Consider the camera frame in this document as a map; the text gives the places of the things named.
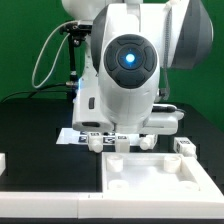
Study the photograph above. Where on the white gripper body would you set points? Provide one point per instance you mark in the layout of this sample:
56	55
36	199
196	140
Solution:
163	121

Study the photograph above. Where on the white square tabletop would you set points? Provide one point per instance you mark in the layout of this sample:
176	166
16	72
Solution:
155	172

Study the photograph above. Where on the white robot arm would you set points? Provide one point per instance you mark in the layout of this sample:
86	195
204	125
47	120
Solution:
130	45

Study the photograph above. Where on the white sheet with markers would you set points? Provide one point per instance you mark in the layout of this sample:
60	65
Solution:
70	136

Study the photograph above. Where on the white L-shaped fence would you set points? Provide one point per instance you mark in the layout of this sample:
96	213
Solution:
96	205

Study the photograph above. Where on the black camera on stand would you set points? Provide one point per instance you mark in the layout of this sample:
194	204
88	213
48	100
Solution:
77	31

